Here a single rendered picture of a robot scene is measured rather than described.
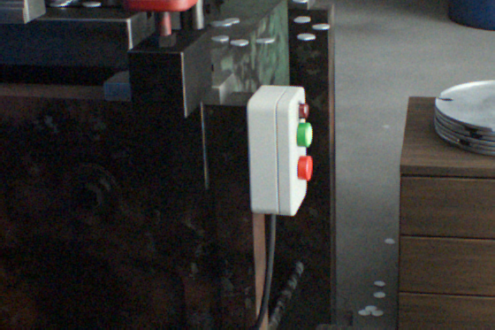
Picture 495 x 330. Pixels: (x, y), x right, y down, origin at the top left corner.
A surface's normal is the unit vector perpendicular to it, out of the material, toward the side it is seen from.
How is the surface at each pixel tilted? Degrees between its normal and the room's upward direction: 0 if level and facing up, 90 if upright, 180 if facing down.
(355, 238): 0
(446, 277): 90
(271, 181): 90
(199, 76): 90
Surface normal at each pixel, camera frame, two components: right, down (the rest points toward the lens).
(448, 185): -0.19, 0.35
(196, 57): 0.96, 0.06
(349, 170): -0.04, -0.94
